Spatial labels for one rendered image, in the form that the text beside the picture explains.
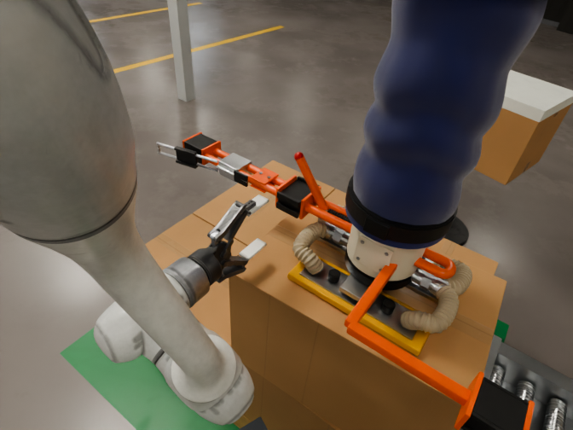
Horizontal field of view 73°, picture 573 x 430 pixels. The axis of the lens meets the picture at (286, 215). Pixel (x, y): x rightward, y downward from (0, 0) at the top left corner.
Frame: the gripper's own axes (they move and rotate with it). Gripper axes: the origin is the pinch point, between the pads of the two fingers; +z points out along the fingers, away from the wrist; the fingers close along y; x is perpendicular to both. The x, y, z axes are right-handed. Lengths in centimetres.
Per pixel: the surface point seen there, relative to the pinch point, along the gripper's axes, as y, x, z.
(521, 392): 53, 74, 39
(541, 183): 106, 69, 284
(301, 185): -2.1, 0.3, 16.7
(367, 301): -1.3, 30.7, -5.6
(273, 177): -1.8, -7.5, 14.8
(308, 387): 42.1, 23.0, -5.8
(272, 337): 29.3, 10.6, -6.6
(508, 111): 10, 31, 147
